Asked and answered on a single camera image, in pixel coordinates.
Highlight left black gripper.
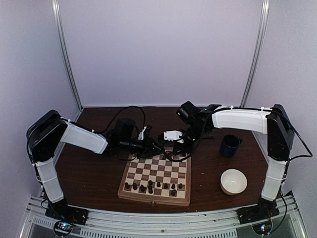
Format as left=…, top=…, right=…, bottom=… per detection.
left=120, top=135, right=165, bottom=159

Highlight wooden chess board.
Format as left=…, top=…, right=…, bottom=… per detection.
left=117, top=154, right=191, bottom=206

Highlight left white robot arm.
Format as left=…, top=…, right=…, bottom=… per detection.
left=26, top=110, right=163, bottom=220

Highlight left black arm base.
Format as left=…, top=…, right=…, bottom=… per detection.
left=45, top=198, right=89, bottom=238

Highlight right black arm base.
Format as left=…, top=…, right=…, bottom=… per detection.
left=237, top=197, right=280, bottom=237

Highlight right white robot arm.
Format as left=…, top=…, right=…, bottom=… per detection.
left=163, top=101, right=295, bottom=219

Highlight pile of dark chess pieces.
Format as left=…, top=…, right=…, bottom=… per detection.
left=162, top=151, right=174, bottom=162

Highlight dark blue mug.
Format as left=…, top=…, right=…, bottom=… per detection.
left=219, top=134, right=243, bottom=158

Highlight white bowl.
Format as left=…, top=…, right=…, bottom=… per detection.
left=220, top=169, right=248, bottom=196

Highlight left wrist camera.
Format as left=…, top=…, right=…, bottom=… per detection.
left=138, top=125, right=152, bottom=140

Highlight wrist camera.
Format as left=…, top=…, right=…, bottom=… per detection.
left=158, top=130, right=184, bottom=143
left=138, top=125, right=152, bottom=140

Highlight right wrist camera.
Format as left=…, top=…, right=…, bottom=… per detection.
left=158, top=130, right=184, bottom=143

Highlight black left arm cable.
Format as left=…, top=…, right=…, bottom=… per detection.
left=104, top=106, right=147, bottom=134

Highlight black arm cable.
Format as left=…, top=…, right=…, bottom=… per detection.
left=279, top=114, right=313, bottom=159
left=104, top=106, right=147, bottom=134

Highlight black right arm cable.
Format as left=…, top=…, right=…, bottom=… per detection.
left=279, top=114, right=313, bottom=159

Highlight left aluminium frame post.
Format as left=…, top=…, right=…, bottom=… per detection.
left=52, top=0, right=83, bottom=111

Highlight aluminium frame post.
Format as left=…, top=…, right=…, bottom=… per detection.
left=240, top=0, right=270, bottom=107
left=52, top=0, right=83, bottom=111

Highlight right aluminium frame post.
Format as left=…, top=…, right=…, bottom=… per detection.
left=240, top=0, right=270, bottom=107

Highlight front aluminium rail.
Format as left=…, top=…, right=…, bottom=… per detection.
left=24, top=205, right=305, bottom=238

